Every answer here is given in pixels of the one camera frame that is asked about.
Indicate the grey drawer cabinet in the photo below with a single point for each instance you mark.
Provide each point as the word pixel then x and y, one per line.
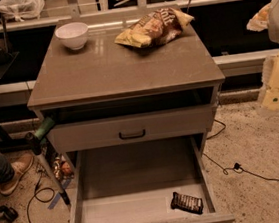
pixel 106 80

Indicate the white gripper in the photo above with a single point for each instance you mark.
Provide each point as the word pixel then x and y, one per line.
pixel 270 72

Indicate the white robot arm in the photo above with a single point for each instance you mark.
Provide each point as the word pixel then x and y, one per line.
pixel 273 29

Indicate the orange snack packet on floor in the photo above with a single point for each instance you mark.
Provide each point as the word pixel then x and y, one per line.
pixel 61 169

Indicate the dark rxbar chocolate bar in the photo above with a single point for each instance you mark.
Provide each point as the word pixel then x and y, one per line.
pixel 187 203

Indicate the blue tape strip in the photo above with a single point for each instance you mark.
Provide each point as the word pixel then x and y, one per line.
pixel 61 196

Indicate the tan shoe upper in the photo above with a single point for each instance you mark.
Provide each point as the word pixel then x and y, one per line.
pixel 20 167

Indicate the white plastic bag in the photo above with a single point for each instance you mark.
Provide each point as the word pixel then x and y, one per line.
pixel 20 10

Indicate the green handled clamp tool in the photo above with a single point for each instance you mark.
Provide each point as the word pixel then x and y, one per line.
pixel 37 141

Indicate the grey top drawer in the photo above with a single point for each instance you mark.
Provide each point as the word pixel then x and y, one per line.
pixel 135 128

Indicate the open grey middle drawer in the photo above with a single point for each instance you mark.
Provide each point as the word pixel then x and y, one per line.
pixel 135 183

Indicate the black caster leg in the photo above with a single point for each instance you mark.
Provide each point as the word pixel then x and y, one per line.
pixel 8 213

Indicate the yellow brown chip bag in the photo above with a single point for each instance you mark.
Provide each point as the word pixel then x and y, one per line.
pixel 155 29

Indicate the white ceramic bowl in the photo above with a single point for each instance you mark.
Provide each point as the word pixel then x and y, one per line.
pixel 73 35

